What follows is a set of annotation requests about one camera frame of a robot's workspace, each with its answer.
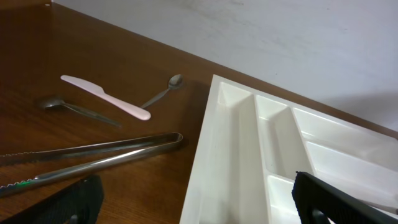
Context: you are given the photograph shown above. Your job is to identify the small steel teaspoon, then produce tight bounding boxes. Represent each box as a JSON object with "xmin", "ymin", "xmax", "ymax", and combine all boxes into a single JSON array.
[
  {"xmin": 36, "ymin": 95, "xmax": 121, "ymax": 128},
  {"xmin": 141, "ymin": 74, "xmax": 183, "ymax": 109}
]

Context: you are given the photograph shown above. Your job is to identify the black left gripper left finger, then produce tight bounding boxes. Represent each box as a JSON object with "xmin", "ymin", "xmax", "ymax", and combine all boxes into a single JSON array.
[{"xmin": 1, "ymin": 175, "xmax": 104, "ymax": 224}]

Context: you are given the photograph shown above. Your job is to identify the small steel teaspoon upper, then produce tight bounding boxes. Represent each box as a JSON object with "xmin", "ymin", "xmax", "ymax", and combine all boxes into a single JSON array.
[{"xmin": 141, "ymin": 74, "xmax": 183, "ymax": 109}]

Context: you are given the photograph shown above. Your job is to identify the white plastic cutlery tray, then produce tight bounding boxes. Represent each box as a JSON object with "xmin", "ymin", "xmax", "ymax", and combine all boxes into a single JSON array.
[{"xmin": 180, "ymin": 76, "xmax": 397, "ymax": 224}]

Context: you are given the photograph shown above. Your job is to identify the long steel tongs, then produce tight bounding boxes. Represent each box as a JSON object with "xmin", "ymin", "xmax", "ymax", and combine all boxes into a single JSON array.
[{"xmin": 1, "ymin": 132, "xmax": 183, "ymax": 198}]

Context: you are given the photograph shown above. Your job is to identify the small steel teaspoon lower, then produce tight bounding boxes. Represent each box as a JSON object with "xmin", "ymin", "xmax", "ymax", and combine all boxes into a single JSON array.
[{"xmin": 36, "ymin": 95, "xmax": 121, "ymax": 128}]

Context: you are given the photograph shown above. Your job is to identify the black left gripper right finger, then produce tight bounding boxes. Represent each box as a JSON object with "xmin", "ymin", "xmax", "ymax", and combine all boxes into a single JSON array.
[{"xmin": 292, "ymin": 172, "xmax": 397, "ymax": 224}]

